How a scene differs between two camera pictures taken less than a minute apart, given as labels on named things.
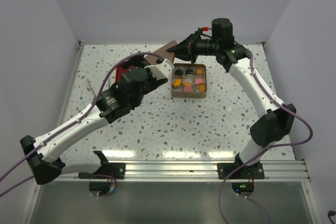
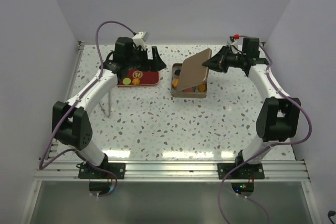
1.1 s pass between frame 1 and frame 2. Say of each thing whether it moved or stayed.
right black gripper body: moved
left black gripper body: moved
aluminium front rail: stayed
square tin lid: moved
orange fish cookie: stayed
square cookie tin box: stayed
